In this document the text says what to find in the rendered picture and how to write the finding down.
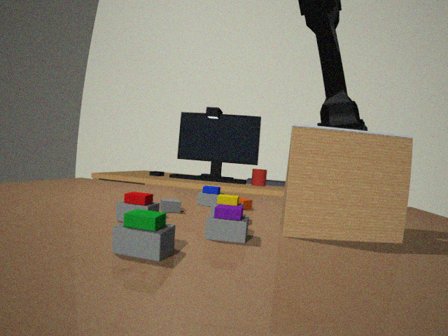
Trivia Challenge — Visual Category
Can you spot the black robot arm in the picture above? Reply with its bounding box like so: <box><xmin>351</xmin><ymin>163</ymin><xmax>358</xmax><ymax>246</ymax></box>
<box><xmin>298</xmin><ymin>0</ymin><xmax>368</xmax><ymax>131</ymax></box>

